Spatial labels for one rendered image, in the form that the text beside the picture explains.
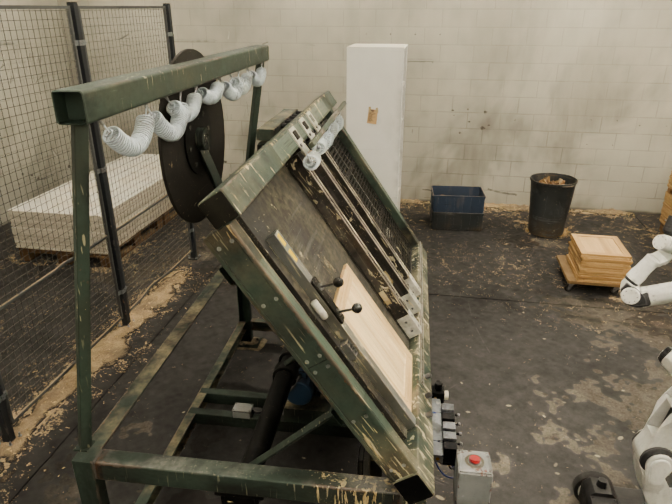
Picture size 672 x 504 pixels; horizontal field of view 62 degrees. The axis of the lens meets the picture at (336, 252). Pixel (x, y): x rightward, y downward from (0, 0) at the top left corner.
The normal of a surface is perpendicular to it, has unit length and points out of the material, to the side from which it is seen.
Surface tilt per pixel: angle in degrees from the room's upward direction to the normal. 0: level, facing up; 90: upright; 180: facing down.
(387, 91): 90
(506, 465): 0
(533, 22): 90
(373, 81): 90
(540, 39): 90
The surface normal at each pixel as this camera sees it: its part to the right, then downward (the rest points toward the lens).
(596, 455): 0.00, -0.92
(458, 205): -0.10, 0.40
